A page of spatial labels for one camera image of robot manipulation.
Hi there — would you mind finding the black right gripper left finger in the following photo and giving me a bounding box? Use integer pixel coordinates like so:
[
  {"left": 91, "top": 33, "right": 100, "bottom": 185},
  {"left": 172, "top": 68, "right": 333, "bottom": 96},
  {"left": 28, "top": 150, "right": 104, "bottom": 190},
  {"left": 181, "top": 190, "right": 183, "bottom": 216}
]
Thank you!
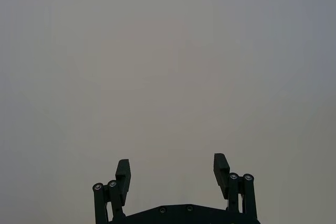
[{"left": 92, "top": 158, "right": 132, "bottom": 224}]

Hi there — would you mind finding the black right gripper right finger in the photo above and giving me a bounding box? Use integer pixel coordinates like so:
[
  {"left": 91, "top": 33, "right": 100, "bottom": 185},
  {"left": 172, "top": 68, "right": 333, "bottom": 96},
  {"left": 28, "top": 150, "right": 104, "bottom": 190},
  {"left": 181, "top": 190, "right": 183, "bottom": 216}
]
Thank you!
[{"left": 214, "top": 153, "right": 258, "bottom": 220}]

